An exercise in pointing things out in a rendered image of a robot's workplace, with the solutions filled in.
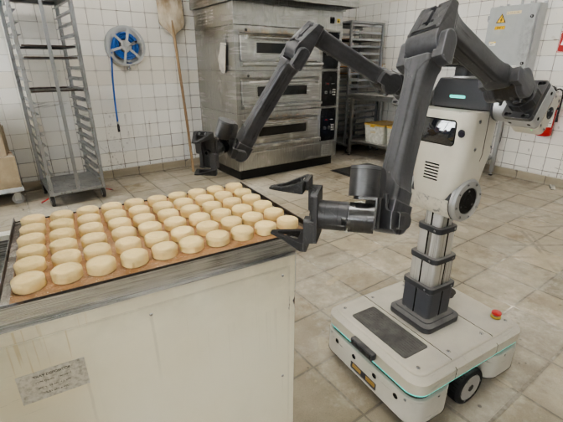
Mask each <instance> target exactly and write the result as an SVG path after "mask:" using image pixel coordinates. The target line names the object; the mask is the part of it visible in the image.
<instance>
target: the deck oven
mask: <svg viewBox="0 0 563 422"><path fill-rule="evenodd" d="M353 8H359V0H189V9H190V11H194V30H195V31H194V32H195V43H196V54H197V65H198V76H199V98H200V109H201V120H202V131H212V132H213V133H214V131H215V127H216V125H217V121H218V118H219V117H225V118H229V119H231V120H233V121H235V122H236V123H237V124H238V126H239V128H238V130H239V129H240V128H241V127H242V126H243V125H244V123H245V121H246V119H247V118H248V116H249V114H250V113H251V111H252V109H253V107H254V106H255V104H256V102H257V101H258V99H259V97H260V95H261V93H262V91H263V90H264V89H265V87H266V85H267V83H268V81H269V79H270V78H271V76H272V74H273V73H274V71H275V69H276V67H277V65H278V62H279V59H280V58H279V56H280V54H281V53H282V50H283V49H284V48H285V46H286V44H287V42H288V41H289V40H290V38H291V37H292V36H293V35H294V34H295V33H296V32H297V31H298V30H299V29H300V28H301V27H302V26H303V25H304V24H305V23H306V22H307V21H311V22H314V23H317V24H321V25H322V26H324V29H325V30H327V31H328V32H329V33H330V34H332V35H333V36H334V37H336V38H337V39H339V40H341V41H342V33H343V32H340V31H342V30H343V12H346V10H348V9H353ZM226 33H227V39H226V45H227V46H226V71H225V73H222V72H221V71H220V67H219V62H218V56H219V53H220V43H224V42H225V34H226ZM338 69H340V62H339V61H337V60H336V59H334V58H333V57H331V56H329V55H328V54H326V53H324V52H323V51H322V50H319V49H318V48H316V47H314V49H313V51H312V52H311V54H310V56H309V58H308V60H307V62H306V64H305V65H304V66H303V68H302V70H301V71H298V72H297V73H296V74H295V75H294V77H293V78H292V80H291V81H290V83H289V85H288V86H287V88H286V89H285V91H284V93H283V94H282V96H281V99H280V100H279V101H278V103H277V104H276V107H275V108H274V110H273V112H272V113H271V115H270V116H269V118H268V120H267V121H266V124H265V125H264V126H263V128H262V129H261V132H260V134H259V136H258V137H257V140H256V143H255V145H254V146H253V147H252V148H253V151H252V152H251V154H250V155H249V157H248V159H247V160H245V161H244V162H237V161H236V160H235V159H233V158H230V156H229V155H228V153H225V154H223V155H221V156H220V157H219V165H220V166H219V168H217V169H219V170H220V171H222V172H225V173H227V174H229V175H231V176H233V177H235V178H238V179H239V180H245V179H249V178H257V177H261V176H266V175H271V174H275V173H279V172H288V171H292V170H297V169H302V168H306V167H314V166H319V165H323V164H328V163H331V156H332V155H336V139H337V126H338V94H339V78H340V70H338Z"/></svg>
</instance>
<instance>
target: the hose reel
mask: <svg viewBox="0 0 563 422"><path fill-rule="evenodd" d="M138 36H139V37H140V38H139V37H138ZM104 46H105V50H106V52H107V54H108V56H109V57H110V58H111V79H112V89H113V97H114V105H115V112H116V124H117V130H118V132H120V131H121V130H120V126H119V121H118V115H117V109H116V96H115V87H114V77H113V62H112V60H113V61H114V62H116V63H117V64H120V65H124V66H128V67H127V70H128V71H131V70H132V69H131V68H130V66H132V65H135V64H138V63H139V62H140V61H141V60H142V59H143V57H144V54H145V50H146V49H145V43H144V40H143V38H142V36H141V34H139V32H138V31H136V29H134V28H132V27H129V26H126V25H119V26H116V27H114V28H111V29H110V30H109V31H108V32H107V33H106V36H105V39H104ZM142 46H143V52H142Z"/></svg>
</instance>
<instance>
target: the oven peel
mask: <svg viewBox="0 0 563 422"><path fill-rule="evenodd" d="M156 2H157V9H158V20H159V23H160V24H161V26H162V27H163V28H165V29H166V30H167V31H169V33H170V34H171V35H172V36H173V43H174V48H175V54H176V60H177V66H178V76H179V81H180V87H181V93H182V99H183V109H184V115H185V121H186V128H187V134H188V140H189V152H190V159H191V165H192V172H194V159H193V152H192V145H191V139H190V132H189V121H188V115H187V109H186V103H185V97H184V91H183V80H182V75H181V69H180V63H179V57H178V47H177V41H176V34H177V33H178V32H179V31H180V30H181V29H182V28H183V26H184V18H183V7H182V1H181V0H156Z"/></svg>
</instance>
